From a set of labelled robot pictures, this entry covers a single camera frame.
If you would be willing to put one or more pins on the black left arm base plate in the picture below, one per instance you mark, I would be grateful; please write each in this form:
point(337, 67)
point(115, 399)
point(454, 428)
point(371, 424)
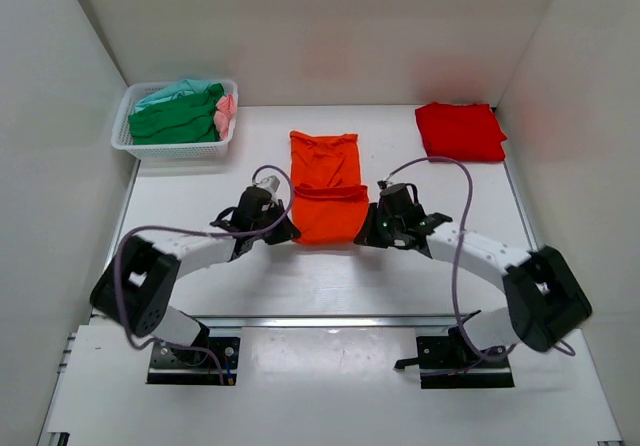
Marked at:
point(168, 366)

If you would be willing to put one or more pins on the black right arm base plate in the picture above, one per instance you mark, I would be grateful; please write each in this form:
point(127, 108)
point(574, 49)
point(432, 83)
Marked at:
point(441, 366)

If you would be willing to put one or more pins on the aluminium table rail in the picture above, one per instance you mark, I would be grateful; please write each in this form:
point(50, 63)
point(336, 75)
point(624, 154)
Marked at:
point(299, 320)

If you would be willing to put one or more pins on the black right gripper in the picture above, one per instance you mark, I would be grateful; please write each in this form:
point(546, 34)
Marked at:
point(367, 236)

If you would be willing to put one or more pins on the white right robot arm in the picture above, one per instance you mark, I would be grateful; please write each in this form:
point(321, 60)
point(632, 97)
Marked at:
point(544, 301)

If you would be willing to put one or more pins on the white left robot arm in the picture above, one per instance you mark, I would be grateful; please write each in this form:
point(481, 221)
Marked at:
point(136, 287)

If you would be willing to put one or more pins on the teal t shirt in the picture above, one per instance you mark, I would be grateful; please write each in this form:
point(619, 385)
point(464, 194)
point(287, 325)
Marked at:
point(176, 90)

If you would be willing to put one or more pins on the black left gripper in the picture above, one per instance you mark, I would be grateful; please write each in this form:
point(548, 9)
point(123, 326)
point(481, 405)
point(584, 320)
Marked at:
point(285, 232)

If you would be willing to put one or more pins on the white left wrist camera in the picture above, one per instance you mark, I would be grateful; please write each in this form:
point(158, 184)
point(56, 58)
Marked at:
point(270, 184)

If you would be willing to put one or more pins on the folded red t shirt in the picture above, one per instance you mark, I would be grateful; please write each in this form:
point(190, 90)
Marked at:
point(466, 133)

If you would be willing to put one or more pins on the orange t shirt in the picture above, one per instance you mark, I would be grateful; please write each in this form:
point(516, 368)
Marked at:
point(330, 201)

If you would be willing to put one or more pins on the green t shirt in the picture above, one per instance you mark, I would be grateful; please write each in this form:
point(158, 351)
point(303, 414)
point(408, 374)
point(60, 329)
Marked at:
point(185, 119)

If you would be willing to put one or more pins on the pink t shirt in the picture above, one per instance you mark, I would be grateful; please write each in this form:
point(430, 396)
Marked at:
point(226, 109)

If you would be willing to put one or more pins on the white plastic laundry basket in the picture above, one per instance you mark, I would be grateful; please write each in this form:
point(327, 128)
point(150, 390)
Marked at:
point(122, 140)

